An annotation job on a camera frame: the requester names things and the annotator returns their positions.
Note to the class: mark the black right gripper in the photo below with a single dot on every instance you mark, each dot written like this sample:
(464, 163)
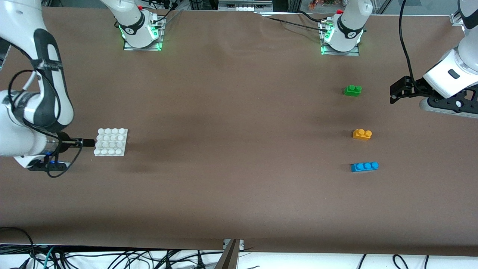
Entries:
(65, 143)

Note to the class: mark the yellow two-stud block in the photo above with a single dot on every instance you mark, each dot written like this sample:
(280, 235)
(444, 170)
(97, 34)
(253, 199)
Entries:
(361, 135)

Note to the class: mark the silver frame bracket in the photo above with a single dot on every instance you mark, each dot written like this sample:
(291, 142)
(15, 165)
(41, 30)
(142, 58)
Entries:
(241, 244)

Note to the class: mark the white studded base plate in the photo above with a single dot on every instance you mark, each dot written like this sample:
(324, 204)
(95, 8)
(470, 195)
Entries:
(110, 144)

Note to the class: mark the aluminium frame post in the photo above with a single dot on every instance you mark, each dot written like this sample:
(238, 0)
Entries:
(384, 5)

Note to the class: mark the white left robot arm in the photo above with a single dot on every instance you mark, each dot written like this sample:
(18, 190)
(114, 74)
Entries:
(351, 22)

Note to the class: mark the aluminium frame corner profile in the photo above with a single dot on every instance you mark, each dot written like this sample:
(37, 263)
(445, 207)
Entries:
(455, 19)

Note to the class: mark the blue three-stud block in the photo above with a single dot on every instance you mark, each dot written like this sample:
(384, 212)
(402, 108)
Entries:
(364, 167)

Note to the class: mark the white power strip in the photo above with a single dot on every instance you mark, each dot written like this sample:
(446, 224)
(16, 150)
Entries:
(242, 7)

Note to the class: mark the small orange red object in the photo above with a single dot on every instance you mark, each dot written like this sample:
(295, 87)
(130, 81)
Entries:
(317, 4)

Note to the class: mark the brown table mat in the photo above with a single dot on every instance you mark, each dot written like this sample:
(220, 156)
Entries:
(239, 209)

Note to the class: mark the dark frame post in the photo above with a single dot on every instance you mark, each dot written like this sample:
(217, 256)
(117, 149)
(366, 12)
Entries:
(227, 257)

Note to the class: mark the green two-stud block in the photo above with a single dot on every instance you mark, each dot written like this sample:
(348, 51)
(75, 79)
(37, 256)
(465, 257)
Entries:
(352, 91)

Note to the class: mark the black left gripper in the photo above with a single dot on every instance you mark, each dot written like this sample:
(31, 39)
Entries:
(417, 86)

